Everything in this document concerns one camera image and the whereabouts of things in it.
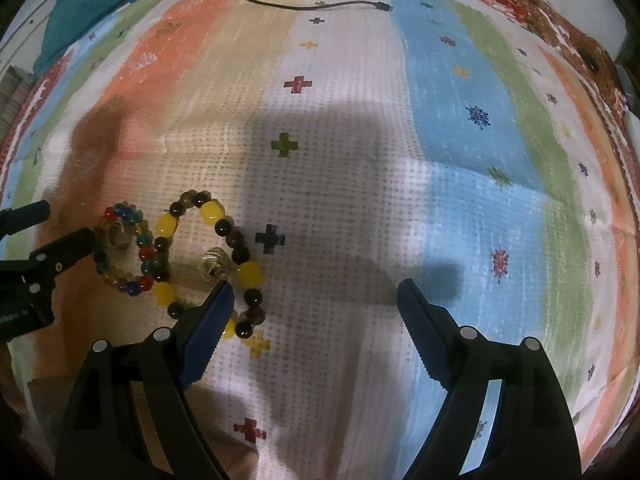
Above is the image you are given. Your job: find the teal pillow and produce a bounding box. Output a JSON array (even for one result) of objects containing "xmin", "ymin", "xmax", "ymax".
[{"xmin": 34, "ymin": 0, "xmax": 173, "ymax": 73}]

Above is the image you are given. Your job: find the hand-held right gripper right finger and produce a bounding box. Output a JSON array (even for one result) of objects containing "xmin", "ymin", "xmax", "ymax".
[{"xmin": 397, "ymin": 278, "xmax": 583, "ymax": 480}]

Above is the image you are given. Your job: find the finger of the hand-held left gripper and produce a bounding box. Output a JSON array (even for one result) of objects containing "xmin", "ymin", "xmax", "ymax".
[
  {"xmin": 0, "ymin": 227, "xmax": 97, "ymax": 287},
  {"xmin": 0, "ymin": 200, "xmax": 51, "ymax": 239}
]

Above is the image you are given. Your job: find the multicolour glass bead bracelet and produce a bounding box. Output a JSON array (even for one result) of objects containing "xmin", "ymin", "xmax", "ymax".
[{"xmin": 92, "ymin": 201, "xmax": 157, "ymax": 298}]

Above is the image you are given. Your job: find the yellow and dark bead bracelet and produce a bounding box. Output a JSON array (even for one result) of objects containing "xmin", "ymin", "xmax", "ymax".
[{"xmin": 152, "ymin": 189, "xmax": 266, "ymax": 342}]

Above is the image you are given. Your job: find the striped patterned blanket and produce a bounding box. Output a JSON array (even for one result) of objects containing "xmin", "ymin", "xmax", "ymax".
[{"xmin": 0, "ymin": 0, "xmax": 636, "ymax": 480}]

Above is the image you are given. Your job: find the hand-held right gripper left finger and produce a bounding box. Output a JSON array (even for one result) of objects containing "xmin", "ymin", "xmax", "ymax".
[{"xmin": 55, "ymin": 280, "xmax": 236, "ymax": 480}]

